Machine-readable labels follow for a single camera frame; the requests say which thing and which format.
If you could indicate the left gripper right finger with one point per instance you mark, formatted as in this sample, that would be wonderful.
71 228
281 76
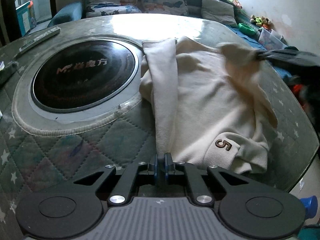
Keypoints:
169 166

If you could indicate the grey remote control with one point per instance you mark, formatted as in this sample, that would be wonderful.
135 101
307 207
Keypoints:
39 39

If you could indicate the cream sweatshirt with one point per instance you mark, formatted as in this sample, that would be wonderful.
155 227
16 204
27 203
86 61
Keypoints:
208 105

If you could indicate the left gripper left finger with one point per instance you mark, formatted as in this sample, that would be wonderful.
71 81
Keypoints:
153 167

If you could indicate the small butterfly pillow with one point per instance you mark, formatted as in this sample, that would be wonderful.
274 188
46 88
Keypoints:
96 8

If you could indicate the round black induction cooker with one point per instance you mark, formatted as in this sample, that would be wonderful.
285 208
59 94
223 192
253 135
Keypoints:
84 75

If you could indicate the green plastic bowl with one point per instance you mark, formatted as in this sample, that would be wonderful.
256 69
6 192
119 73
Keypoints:
246 29

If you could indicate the blue plastic bottle cap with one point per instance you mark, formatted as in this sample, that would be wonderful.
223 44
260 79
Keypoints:
311 206

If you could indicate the clear plastic storage box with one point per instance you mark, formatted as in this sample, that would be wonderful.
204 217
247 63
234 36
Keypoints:
269 41

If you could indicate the small plush toys group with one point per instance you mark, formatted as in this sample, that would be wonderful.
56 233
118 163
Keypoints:
260 21

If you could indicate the red plastic stool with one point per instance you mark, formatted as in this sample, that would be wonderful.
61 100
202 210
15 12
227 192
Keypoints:
299 91

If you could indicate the grey square pillow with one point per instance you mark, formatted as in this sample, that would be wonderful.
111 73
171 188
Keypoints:
218 11

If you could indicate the quilted grey star table cover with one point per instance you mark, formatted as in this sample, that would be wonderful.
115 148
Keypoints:
29 162

